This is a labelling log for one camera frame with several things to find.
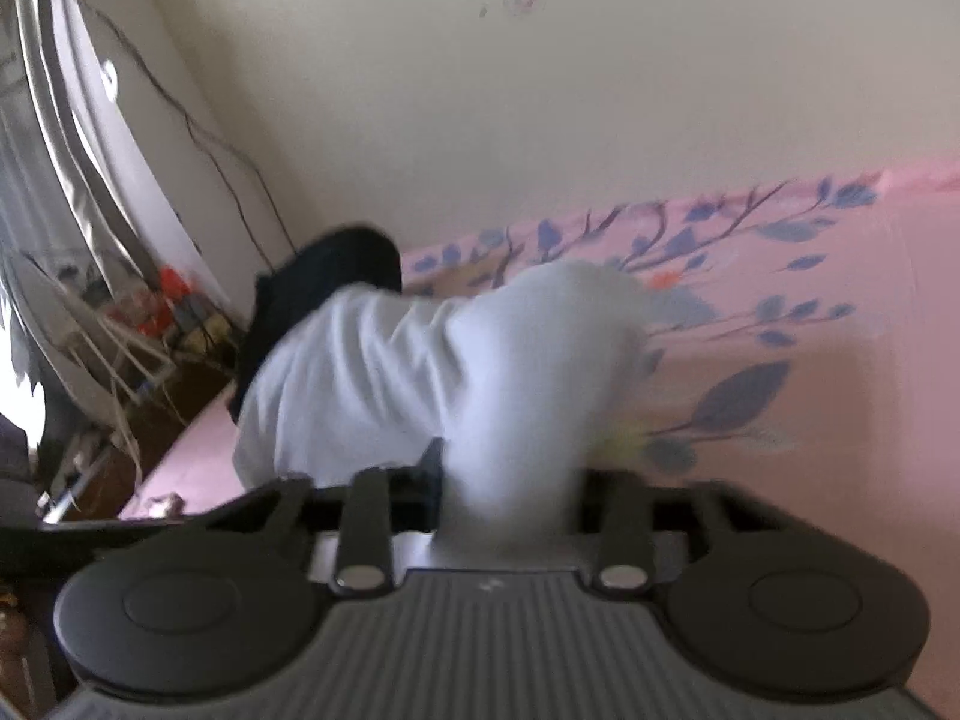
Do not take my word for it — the orange object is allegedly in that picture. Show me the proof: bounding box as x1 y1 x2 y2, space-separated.
139 266 197 338

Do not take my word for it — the pink floral bed sheet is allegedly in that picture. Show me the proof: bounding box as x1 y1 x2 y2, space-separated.
118 163 960 720

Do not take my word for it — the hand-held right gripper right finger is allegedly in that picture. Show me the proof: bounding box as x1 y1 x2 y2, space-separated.
581 471 781 590

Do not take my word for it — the black garment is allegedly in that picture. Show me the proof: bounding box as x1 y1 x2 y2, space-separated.
229 223 404 425

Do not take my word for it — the light grey garment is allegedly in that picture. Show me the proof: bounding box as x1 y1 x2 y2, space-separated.
232 260 655 541

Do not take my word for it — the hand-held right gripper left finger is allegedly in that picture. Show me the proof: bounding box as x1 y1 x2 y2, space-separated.
191 439 447 593

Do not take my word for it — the black wall cable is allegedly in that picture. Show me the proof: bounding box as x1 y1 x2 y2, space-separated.
71 0 301 267

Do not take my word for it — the white wire rack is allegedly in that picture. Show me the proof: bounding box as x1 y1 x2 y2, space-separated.
15 251 181 466

